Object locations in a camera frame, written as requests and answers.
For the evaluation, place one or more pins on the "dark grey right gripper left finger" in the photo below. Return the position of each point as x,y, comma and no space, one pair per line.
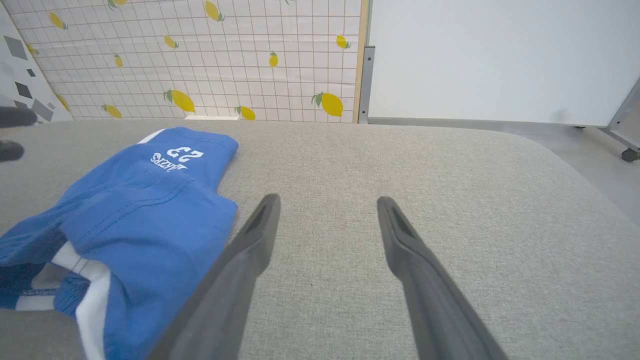
225,295

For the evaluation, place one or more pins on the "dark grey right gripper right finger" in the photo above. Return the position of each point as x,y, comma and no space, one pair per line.
435,300

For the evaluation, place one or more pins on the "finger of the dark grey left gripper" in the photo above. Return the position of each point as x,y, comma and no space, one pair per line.
9,151
15,116

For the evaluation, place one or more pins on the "blue shorts with white stripes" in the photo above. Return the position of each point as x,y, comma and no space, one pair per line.
150,225

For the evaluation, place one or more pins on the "terrazzo pattern panel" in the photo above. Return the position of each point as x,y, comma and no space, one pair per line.
20,85

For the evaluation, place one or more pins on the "black caster wheel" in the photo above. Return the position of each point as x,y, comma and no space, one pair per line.
630,154

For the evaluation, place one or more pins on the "white partition board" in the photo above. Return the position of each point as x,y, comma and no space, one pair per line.
500,55

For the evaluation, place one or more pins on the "grey board stand leg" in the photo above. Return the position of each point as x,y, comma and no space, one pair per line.
622,112

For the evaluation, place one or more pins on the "grey metal board post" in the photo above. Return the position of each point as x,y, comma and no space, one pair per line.
367,85

